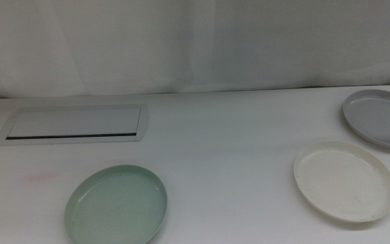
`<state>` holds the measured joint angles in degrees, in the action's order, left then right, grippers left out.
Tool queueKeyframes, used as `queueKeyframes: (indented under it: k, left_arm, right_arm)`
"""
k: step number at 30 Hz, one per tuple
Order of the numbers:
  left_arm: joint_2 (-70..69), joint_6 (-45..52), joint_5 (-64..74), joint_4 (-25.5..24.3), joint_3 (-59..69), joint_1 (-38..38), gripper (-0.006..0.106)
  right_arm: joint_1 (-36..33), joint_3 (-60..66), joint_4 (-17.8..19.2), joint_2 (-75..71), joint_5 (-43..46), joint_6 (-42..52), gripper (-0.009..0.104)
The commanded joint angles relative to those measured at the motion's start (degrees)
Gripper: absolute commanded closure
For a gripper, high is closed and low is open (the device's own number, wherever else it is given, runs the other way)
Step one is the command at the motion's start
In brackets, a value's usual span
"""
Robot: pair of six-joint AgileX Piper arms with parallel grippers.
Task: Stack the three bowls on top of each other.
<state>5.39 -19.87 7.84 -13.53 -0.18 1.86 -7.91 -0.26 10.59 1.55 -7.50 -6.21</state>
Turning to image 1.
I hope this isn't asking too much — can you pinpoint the pale green shallow bowl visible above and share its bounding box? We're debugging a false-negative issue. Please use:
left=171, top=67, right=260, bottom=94
left=64, top=165, right=168, bottom=244

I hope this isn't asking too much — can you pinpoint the white shallow bowl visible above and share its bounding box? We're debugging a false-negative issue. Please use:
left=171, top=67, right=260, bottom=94
left=293, top=140, right=390, bottom=224

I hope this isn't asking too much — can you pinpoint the white cloth curtain backdrop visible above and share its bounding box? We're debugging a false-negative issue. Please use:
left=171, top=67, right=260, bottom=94
left=0, top=0, right=390, bottom=100

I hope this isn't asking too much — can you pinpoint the grey shallow bowl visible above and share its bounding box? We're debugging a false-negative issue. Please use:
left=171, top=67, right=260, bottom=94
left=343, top=89, right=390, bottom=150

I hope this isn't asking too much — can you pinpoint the silver table cable hatch cover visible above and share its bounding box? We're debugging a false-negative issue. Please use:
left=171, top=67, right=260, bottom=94
left=0, top=103, right=150, bottom=146

